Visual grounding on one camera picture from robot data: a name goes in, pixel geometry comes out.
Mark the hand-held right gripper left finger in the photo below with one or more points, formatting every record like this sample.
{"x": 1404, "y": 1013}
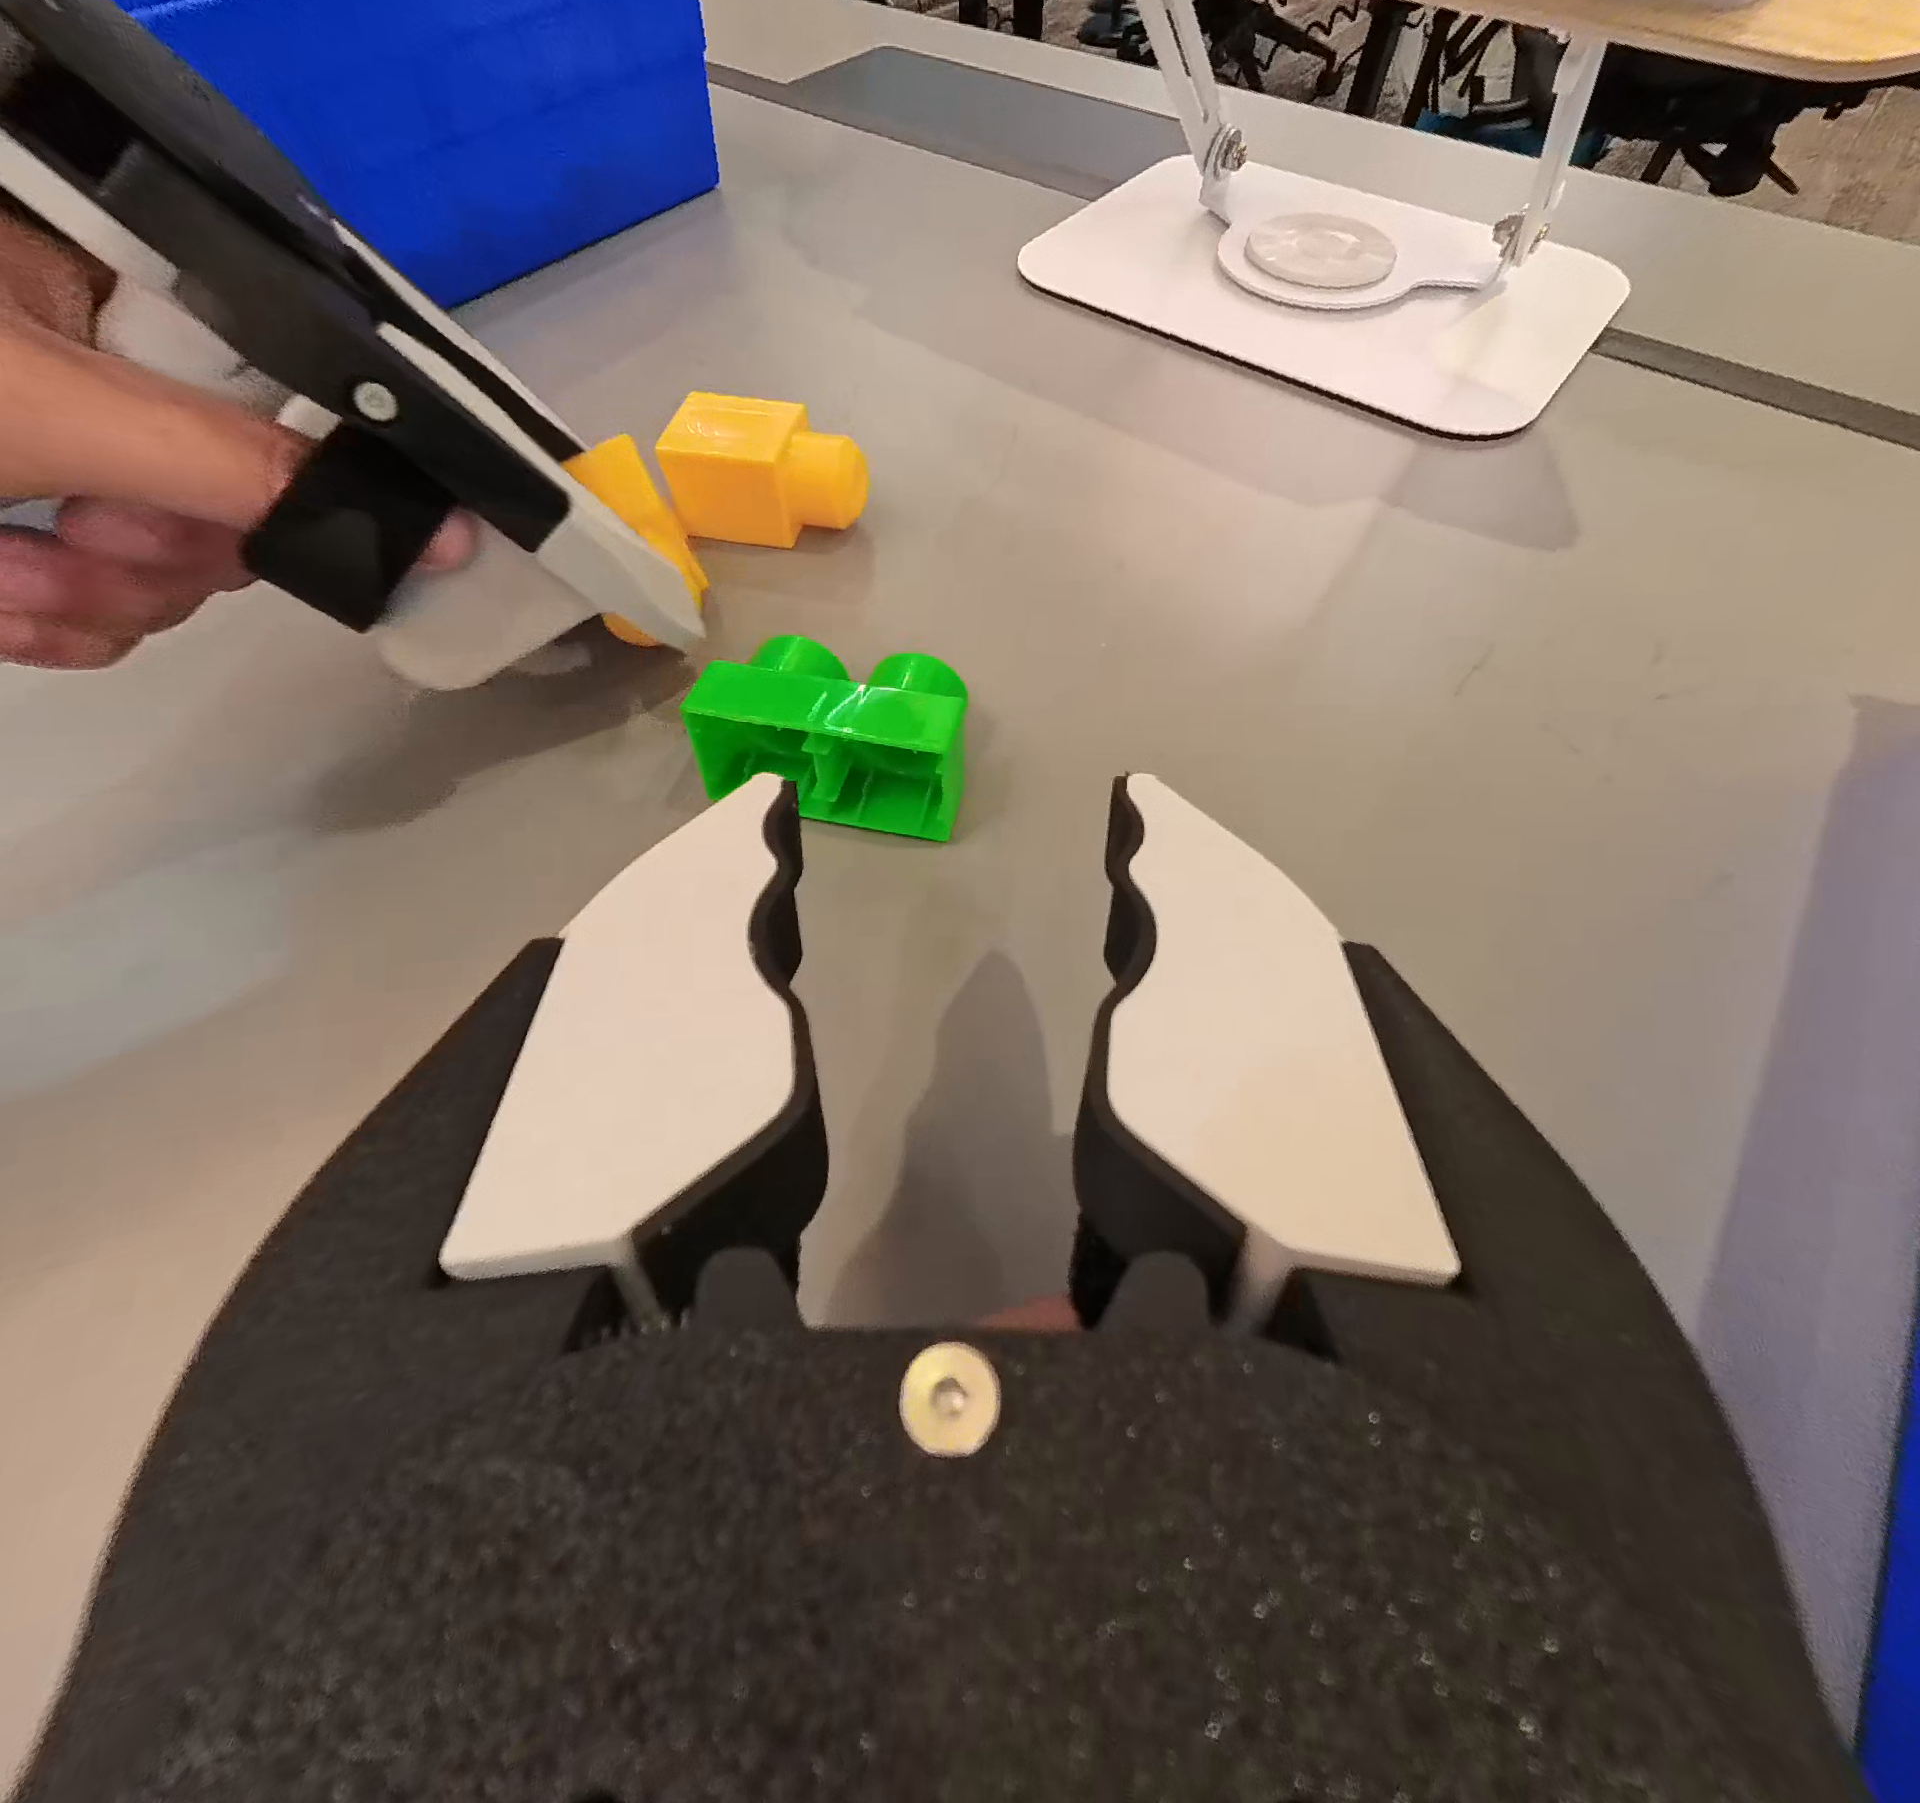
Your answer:
{"x": 639, "y": 1068}

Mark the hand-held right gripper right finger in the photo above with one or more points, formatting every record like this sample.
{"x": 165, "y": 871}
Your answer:
{"x": 1269, "y": 1068}

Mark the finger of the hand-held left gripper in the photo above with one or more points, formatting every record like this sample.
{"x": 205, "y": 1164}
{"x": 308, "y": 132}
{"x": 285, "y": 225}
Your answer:
{"x": 630, "y": 574}

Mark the yellow one-stud toy block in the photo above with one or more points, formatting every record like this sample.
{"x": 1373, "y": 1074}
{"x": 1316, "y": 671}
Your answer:
{"x": 737, "y": 477}
{"x": 639, "y": 491}

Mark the green two-stud toy block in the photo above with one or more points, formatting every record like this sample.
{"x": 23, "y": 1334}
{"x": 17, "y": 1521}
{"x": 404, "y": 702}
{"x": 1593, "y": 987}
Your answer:
{"x": 885, "y": 746}

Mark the blue plastic bin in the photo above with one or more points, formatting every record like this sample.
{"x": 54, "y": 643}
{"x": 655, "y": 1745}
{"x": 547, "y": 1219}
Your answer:
{"x": 1898, "y": 1608}
{"x": 525, "y": 110}

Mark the person's left hand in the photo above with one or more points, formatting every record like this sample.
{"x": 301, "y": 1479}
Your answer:
{"x": 122, "y": 454}

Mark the white stand with wooden board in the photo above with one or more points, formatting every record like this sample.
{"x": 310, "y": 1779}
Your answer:
{"x": 1352, "y": 334}

